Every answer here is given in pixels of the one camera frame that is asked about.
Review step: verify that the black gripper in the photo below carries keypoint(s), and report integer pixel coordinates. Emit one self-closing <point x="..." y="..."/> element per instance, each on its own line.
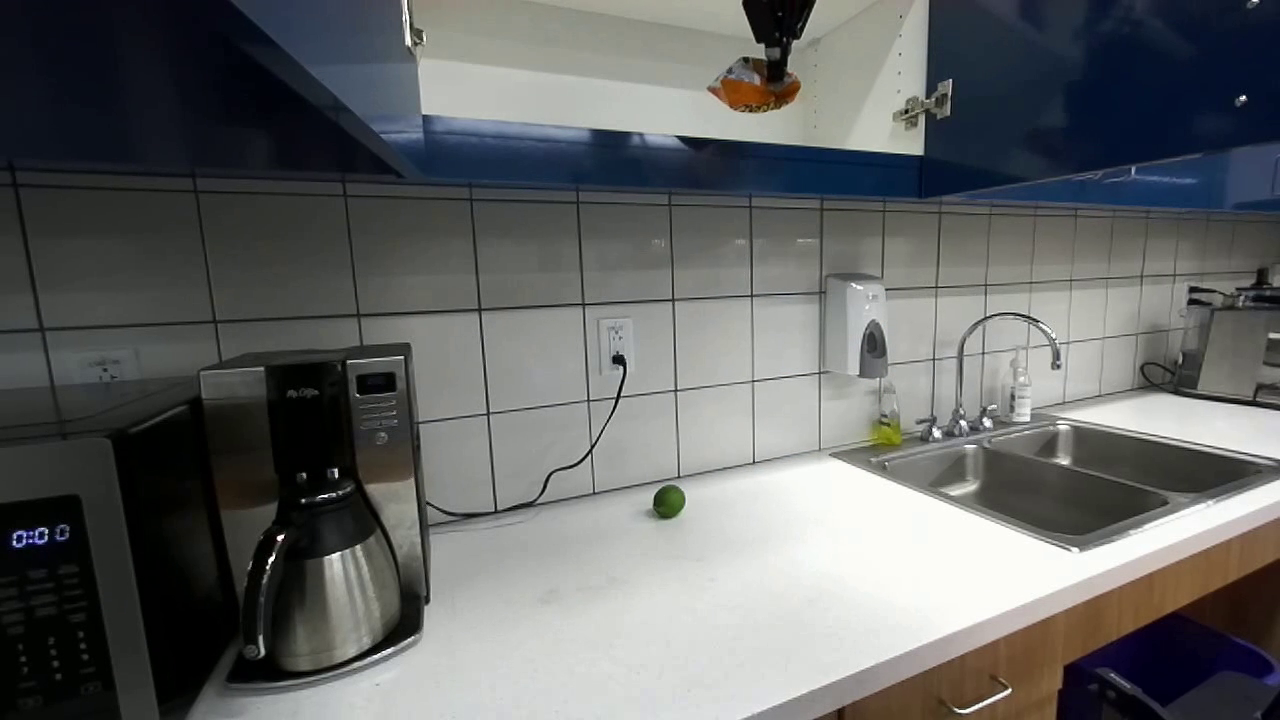
<point x="778" y="19"/>

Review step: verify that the orange carrot toy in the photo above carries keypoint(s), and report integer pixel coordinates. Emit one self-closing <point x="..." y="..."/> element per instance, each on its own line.
<point x="755" y="91"/>

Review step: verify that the metal cabinet hinge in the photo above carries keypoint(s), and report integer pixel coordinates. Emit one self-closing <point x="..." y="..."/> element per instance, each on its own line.
<point x="921" y="104"/>

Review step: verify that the blue open cabinet door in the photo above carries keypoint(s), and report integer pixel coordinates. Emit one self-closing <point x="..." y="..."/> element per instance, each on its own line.
<point x="334" y="67"/>

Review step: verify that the chrome sink faucet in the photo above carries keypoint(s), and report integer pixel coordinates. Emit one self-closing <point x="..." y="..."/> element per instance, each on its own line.
<point x="982" y="327"/>

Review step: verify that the green dish soap bottle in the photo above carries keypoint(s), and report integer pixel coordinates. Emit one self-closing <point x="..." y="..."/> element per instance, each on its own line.
<point x="885" y="426"/>

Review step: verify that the small white bottle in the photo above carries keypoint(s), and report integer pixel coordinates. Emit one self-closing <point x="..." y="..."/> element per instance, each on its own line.
<point x="1020" y="392"/>

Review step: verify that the green lime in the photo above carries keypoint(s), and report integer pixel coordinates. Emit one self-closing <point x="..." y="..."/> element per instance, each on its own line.
<point x="668" y="503"/>

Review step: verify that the stainless steel double sink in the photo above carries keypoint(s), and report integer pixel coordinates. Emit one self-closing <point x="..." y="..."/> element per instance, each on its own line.
<point x="1052" y="487"/>

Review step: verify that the silver countertop appliance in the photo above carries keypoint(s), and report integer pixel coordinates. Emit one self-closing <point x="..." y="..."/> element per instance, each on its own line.
<point x="1243" y="346"/>

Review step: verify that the steel black coffee maker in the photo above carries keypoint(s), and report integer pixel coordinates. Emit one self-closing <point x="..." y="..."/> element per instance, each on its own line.
<point x="382" y="442"/>

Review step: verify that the wooden drawer front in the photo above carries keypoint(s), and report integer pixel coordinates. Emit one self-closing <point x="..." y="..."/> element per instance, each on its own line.
<point x="972" y="674"/>

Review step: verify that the stainless steel carafe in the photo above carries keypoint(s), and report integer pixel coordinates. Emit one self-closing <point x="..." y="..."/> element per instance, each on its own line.
<point x="327" y="586"/>

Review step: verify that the blue bin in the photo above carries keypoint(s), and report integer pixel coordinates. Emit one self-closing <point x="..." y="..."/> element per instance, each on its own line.
<point x="1161" y="664"/>

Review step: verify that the black steel microwave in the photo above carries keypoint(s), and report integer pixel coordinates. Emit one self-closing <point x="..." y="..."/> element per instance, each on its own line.
<point x="66" y="572"/>

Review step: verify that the white blue wall cabinet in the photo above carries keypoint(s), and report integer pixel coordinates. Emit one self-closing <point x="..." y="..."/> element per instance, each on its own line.
<point x="586" y="93"/>

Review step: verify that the white wall soap dispenser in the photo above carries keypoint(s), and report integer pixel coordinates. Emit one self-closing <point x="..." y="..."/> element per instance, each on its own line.
<point x="852" y="327"/>

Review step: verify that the white wall outlet with plug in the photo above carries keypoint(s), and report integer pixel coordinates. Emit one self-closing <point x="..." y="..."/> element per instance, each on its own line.
<point x="617" y="349"/>

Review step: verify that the white empty wall outlet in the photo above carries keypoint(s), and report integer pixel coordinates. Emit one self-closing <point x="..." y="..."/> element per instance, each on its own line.
<point x="111" y="371"/>

